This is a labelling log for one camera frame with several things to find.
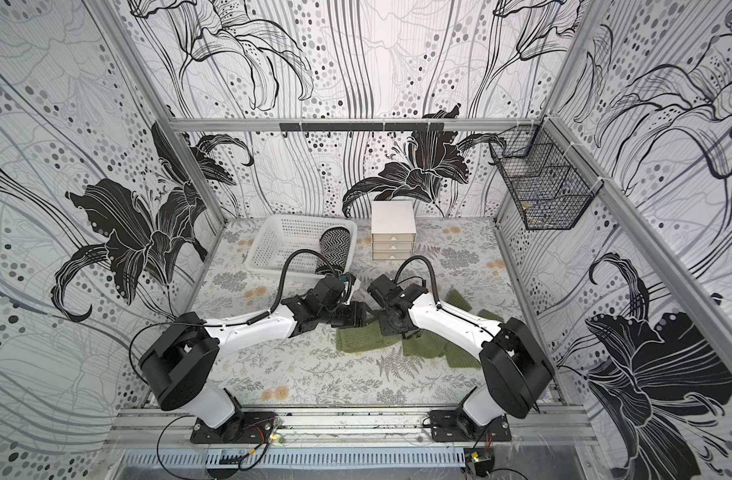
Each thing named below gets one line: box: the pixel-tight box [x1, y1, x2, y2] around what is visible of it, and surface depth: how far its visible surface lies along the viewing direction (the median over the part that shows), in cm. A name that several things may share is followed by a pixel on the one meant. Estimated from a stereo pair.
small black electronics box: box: [463, 447, 495, 477], surface depth 71 cm
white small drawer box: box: [371, 200, 416, 260], surface depth 103 cm
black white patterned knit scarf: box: [316, 226, 351, 274], surface depth 101 cm
